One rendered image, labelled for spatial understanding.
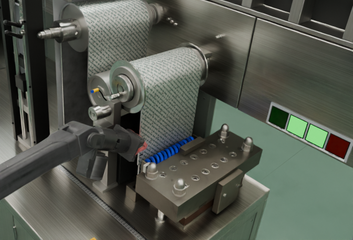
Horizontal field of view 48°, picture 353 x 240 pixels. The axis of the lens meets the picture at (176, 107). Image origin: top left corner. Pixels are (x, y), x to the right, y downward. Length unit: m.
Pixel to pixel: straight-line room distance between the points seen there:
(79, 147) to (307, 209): 2.07
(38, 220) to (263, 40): 0.80
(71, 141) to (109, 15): 0.46
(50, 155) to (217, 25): 0.64
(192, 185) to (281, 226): 1.54
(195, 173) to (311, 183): 1.94
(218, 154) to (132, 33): 0.46
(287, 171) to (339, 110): 1.97
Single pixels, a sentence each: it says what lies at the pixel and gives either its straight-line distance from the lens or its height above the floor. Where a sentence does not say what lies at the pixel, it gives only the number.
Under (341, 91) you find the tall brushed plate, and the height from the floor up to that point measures 1.33.
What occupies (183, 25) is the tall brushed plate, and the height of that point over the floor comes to 1.34.
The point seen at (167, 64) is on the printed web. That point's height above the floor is 1.30.
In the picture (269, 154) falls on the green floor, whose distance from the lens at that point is 3.17.
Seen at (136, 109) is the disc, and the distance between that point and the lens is 1.08.
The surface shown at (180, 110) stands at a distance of 1.20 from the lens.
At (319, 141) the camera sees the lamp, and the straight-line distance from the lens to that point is 1.15.
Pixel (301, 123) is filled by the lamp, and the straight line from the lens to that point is 1.16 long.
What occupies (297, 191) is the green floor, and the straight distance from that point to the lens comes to 2.89.
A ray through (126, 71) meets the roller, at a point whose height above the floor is 1.30.
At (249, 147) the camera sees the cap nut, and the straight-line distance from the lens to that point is 1.28.
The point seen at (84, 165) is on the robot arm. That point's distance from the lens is 0.99.
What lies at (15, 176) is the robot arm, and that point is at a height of 1.21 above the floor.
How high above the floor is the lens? 1.75
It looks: 30 degrees down
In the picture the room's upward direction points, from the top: 7 degrees clockwise
